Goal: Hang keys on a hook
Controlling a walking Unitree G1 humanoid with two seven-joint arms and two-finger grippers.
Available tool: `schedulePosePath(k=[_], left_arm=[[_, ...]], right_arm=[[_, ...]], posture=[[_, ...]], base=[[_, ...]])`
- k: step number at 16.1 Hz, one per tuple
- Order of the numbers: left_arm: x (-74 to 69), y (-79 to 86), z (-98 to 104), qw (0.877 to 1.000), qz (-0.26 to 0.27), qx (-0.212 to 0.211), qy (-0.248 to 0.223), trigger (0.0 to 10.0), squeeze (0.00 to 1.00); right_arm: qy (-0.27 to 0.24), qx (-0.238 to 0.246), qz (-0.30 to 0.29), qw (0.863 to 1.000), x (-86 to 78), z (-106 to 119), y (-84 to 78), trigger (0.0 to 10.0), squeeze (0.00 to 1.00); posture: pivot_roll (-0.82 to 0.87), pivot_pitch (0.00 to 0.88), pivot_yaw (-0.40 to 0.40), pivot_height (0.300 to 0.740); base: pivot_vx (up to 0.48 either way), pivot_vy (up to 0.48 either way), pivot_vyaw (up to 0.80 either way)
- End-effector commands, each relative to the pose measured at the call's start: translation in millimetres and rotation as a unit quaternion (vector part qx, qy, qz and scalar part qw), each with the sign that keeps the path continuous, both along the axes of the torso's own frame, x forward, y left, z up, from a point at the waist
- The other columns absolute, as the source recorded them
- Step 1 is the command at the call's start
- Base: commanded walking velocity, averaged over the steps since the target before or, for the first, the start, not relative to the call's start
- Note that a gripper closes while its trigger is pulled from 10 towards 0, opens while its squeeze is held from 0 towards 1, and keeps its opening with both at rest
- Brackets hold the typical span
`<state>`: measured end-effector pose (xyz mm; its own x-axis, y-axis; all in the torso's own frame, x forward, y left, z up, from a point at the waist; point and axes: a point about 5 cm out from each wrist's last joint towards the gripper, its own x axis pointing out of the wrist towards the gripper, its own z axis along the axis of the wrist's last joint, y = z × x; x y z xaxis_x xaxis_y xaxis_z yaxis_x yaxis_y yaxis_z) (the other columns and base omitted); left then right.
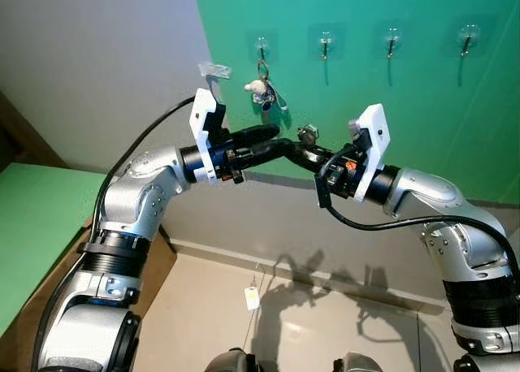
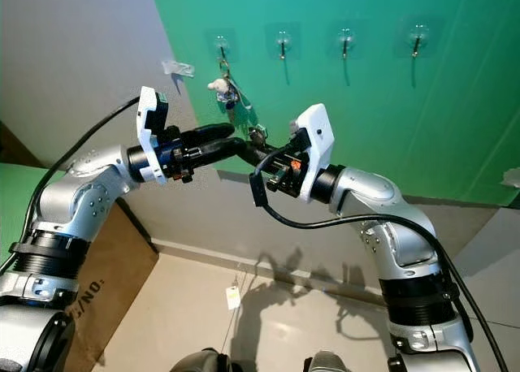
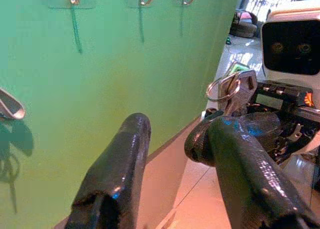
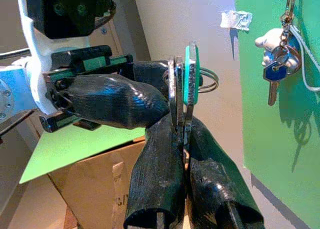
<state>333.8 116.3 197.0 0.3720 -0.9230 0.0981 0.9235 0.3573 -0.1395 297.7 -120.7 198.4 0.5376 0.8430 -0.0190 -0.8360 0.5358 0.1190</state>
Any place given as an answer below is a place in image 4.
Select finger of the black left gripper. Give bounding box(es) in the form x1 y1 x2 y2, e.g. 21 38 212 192
64 73 174 130
133 60 176 98

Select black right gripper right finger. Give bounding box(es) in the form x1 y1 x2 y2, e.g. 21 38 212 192
184 116 266 229

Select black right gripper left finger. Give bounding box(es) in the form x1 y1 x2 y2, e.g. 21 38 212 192
123 113 187 229

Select key bunch with green tag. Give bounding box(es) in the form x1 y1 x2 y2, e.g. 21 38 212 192
162 41 220 150

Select green corrugated plastic board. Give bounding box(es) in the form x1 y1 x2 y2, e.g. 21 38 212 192
19 125 147 185

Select brown cardboard box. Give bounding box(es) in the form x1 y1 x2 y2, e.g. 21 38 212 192
47 136 191 229

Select clear tape piece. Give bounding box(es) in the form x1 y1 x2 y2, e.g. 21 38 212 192
220 10 252 32

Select key bunch with white figurine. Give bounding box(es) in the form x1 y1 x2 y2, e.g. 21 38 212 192
254 0 320 107

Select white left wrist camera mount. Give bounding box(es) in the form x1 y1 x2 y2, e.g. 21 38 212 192
16 0 117 115

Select green wall board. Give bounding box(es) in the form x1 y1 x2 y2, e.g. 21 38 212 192
234 0 320 229

